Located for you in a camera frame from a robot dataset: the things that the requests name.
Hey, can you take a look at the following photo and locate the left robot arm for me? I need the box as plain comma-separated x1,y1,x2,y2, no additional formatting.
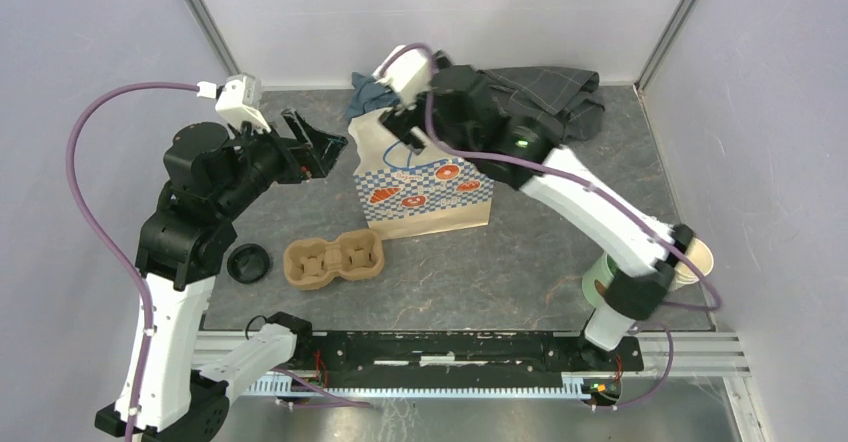
95,110,347,441

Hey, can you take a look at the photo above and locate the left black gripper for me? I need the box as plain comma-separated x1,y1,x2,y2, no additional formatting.
217,106,348,219

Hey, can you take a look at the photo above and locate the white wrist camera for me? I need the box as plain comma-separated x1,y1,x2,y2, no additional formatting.
372,45,431,106
196,73,271,133

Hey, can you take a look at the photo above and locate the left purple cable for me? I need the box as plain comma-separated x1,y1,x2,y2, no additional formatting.
66,81,372,442

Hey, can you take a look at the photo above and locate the green cup holder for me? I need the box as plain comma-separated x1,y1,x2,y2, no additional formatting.
582,253,617,308

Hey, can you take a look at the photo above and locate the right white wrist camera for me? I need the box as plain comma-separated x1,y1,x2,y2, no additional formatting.
372,45,431,106

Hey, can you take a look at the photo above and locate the blue cloth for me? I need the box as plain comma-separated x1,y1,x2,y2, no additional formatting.
345,72,401,121

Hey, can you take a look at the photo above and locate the remaining black coffee lid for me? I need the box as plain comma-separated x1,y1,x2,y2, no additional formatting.
226,243,272,285

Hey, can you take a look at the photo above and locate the checkered paper takeout bag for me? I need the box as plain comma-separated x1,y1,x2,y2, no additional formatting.
348,109,494,240

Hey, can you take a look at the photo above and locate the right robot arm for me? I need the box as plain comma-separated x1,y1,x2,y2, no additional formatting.
374,62,696,370

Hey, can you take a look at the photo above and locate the brown cardboard cup carrier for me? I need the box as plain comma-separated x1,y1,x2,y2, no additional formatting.
283,229,385,291

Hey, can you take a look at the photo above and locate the purple cable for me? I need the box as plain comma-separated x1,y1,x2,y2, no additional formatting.
374,42,723,412
66,81,372,442

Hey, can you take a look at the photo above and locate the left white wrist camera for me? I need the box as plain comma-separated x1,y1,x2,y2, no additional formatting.
196,73,271,133

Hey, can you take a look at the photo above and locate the grey plaid cloth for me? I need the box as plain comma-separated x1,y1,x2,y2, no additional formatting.
482,66,605,143

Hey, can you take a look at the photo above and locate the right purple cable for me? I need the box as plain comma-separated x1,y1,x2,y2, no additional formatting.
374,42,723,412

